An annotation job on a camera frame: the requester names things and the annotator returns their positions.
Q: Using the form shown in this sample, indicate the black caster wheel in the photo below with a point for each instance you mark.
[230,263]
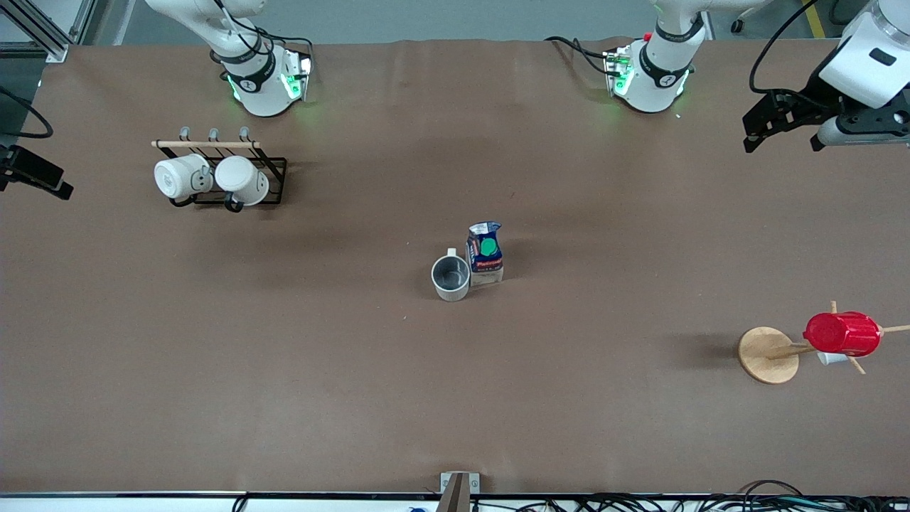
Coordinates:
[739,26]

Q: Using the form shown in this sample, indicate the aluminium frame profile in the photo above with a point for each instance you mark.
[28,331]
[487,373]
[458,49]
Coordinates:
[57,51]

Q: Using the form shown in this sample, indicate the small white cup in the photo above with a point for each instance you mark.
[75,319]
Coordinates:
[830,359]

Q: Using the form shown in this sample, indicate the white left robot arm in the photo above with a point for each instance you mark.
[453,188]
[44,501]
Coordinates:
[657,78]

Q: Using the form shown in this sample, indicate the cream mug with grey inside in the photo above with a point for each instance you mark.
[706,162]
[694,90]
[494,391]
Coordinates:
[451,290]

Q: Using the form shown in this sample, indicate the wooden mug tree stand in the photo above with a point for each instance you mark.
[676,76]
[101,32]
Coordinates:
[768,355]

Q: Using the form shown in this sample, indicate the white mug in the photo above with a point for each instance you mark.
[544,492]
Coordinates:
[242,178]
[174,178]

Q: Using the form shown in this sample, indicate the metal camera bracket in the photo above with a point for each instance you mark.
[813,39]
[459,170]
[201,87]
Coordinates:
[458,491]

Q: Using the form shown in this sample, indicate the red plastic cup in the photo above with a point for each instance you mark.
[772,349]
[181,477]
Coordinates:
[842,334]

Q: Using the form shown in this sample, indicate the blue milk carton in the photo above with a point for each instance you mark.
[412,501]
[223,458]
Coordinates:
[485,267]

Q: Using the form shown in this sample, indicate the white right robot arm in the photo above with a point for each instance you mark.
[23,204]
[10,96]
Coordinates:
[263,92]

